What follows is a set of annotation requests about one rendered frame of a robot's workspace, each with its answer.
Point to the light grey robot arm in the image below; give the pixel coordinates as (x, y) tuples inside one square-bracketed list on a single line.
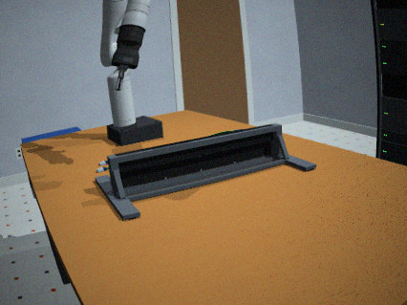
[(122, 104)]

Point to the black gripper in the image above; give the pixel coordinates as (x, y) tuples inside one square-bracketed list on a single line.
[(130, 36)]

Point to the dark grey rack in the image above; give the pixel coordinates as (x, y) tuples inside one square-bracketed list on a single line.
[(176, 159)]

